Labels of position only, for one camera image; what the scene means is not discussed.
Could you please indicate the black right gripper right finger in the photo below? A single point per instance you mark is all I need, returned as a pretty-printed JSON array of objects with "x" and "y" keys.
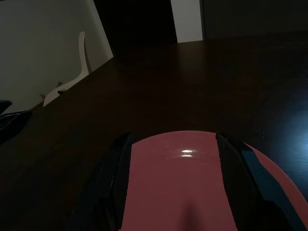
[{"x": 245, "y": 192}]

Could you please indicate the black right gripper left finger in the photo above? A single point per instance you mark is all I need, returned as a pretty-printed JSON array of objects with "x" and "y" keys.
[{"x": 106, "y": 192}]

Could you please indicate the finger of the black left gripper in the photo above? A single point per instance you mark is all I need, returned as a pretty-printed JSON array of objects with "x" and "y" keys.
[
  {"x": 12, "y": 125},
  {"x": 4, "y": 105}
]

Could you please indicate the pink round plate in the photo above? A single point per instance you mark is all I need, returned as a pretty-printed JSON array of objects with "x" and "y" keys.
[{"x": 173, "y": 180}]

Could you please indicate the white plastic chair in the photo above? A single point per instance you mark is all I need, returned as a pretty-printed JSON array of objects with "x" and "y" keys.
[{"x": 69, "y": 84}]

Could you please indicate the dark wooden dining table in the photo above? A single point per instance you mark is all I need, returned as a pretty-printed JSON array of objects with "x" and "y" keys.
[{"x": 168, "y": 84}]

